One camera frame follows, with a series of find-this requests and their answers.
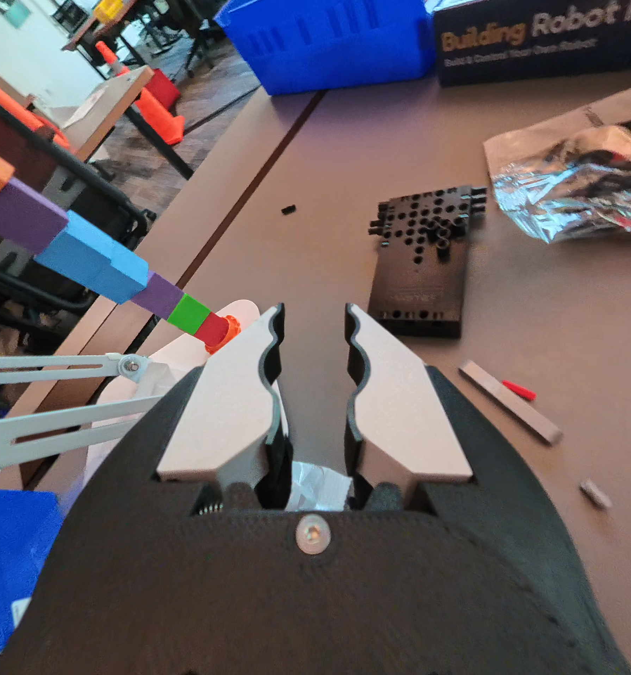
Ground crinkled bag of orange gears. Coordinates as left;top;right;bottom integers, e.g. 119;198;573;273
285;461;354;511

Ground dark blue printed cardboard box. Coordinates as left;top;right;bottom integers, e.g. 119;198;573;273
432;0;631;88

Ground long grey beam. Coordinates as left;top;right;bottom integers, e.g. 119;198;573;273
459;360;563;445

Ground shiny bag of black parts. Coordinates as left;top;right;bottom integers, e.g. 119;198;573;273
483;79;631;244

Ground red foam block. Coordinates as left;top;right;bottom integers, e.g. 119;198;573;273
194;312;231;343

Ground black perforated plastic box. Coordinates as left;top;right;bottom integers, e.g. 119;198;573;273
368;185;488;339

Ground red bag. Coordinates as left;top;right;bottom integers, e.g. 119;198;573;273
147;69;182;110

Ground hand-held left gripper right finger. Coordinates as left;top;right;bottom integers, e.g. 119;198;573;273
343;303;474;508

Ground grey desk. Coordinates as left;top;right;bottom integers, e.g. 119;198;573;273
0;69;631;675

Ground small grey bushing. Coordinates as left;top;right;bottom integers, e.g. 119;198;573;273
580;479;613;510

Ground blue plastic bin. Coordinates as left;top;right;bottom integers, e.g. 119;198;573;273
215;0;435;97

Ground orange plastic gear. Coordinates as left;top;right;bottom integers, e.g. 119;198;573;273
205;315;242;353

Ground green foam block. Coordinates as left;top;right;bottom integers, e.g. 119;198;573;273
167;294;211;335

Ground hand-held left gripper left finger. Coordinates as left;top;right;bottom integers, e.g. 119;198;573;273
156;303;295;509

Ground orange traffic cone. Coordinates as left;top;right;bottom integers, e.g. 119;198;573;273
95;41;186;146

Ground white folded paper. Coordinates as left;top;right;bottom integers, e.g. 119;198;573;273
61;87;106;131

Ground black mesh office chair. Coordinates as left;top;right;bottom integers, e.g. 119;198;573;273
0;87;156;328

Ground blue foam block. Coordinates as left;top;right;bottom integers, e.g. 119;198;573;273
33;210;117;290
102;252;151;306

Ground long background desk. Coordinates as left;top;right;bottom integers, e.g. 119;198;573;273
36;66;195;181

